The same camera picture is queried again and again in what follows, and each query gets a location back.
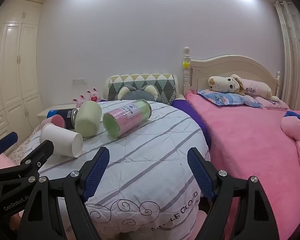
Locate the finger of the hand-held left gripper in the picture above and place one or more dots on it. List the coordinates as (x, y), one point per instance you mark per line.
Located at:
(8, 139)
(43, 150)

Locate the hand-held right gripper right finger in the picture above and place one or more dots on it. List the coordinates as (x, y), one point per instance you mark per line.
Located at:
(200, 176)

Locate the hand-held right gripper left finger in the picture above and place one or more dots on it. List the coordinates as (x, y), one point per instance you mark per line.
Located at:
(97, 173)

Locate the white paper cup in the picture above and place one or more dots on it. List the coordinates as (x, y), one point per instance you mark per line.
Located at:
(62, 138)

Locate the pink cup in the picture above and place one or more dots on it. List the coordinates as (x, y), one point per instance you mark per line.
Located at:
(56, 121)

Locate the light green cup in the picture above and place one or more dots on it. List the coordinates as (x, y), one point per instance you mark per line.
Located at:
(88, 118)

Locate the heart print bed sheet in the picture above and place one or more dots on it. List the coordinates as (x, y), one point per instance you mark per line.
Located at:
(22, 148)

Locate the pink cloth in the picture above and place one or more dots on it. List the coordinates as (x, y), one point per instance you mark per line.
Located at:
(0, 162)

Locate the dark can with blue cap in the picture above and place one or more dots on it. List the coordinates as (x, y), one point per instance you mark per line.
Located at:
(65, 116)

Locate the pink blanket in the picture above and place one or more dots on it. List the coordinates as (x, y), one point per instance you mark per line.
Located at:
(240, 142)

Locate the small pink bunny plush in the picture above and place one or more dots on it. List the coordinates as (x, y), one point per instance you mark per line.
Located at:
(80, 100)

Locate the glass jar with pink label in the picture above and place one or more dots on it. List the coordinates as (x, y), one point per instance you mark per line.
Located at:
(125, 118)

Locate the purple bed sheet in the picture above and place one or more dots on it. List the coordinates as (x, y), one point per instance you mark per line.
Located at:
(190, 112)

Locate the cream wardrobe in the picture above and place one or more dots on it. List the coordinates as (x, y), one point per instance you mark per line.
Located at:
(12, 67)

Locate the large pink bunny plush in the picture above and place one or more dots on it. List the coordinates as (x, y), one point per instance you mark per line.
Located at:
(93, 95)

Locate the blue printed pillow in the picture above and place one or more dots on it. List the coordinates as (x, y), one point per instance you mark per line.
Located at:
(227, 98)

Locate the grey plush cushion with ears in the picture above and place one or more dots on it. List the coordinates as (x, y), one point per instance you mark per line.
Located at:
(137, 95)

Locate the cream dog plush pillow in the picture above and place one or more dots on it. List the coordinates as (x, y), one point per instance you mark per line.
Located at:
(223, 83)

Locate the diamond pattern cushion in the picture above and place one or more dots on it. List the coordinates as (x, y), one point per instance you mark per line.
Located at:
(160, 87)

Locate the pink plush cushion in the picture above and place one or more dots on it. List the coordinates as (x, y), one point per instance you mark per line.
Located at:
(293, 130)

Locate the yellow crown ornament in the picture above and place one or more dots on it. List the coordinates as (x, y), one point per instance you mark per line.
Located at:
(186, 64)

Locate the blue printed cloth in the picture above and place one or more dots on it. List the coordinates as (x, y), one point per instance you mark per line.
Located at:
(296, 116)

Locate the cream wooden bed headboard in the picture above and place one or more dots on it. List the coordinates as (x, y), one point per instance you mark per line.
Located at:
(227, 65)

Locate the cream curtain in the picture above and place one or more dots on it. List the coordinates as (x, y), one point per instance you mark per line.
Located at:
(295, 55)

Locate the white wall socket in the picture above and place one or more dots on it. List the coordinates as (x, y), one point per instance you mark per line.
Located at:
(79, 80)

